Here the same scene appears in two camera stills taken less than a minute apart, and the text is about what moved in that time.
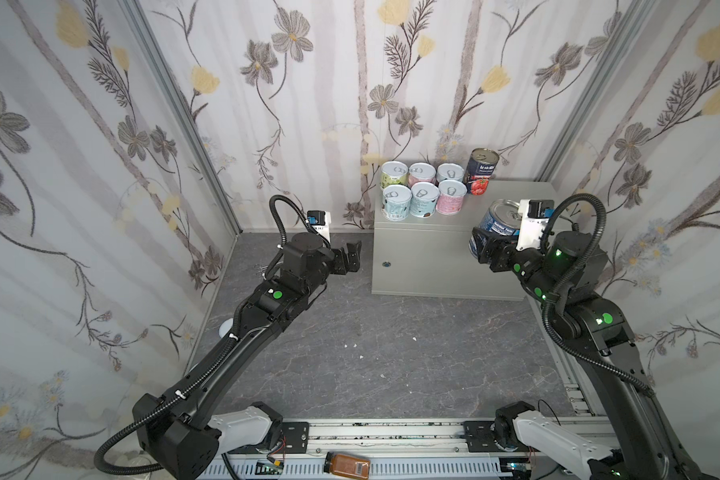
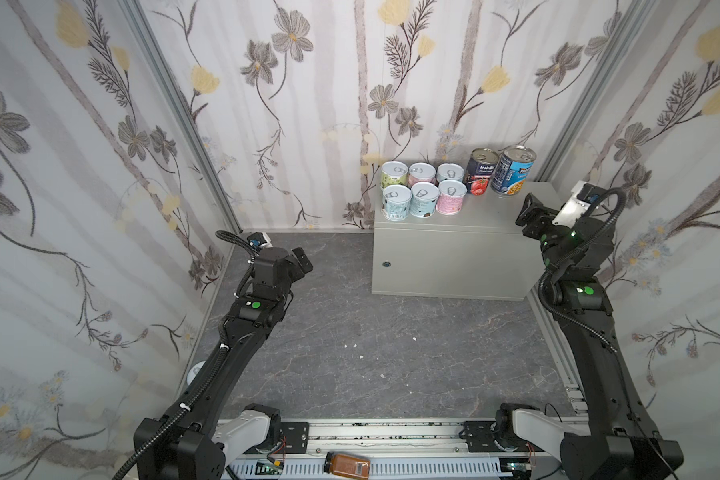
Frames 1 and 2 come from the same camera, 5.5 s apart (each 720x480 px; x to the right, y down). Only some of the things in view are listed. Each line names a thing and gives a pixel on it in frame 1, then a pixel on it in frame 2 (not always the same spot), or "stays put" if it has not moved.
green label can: [394, 173] stays put
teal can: [450, 172] stays put
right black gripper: [495, 253] → [531, 215]
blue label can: [502, 218] → [512, 170]
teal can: [423, 200] stays put
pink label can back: [450, 197] stays put
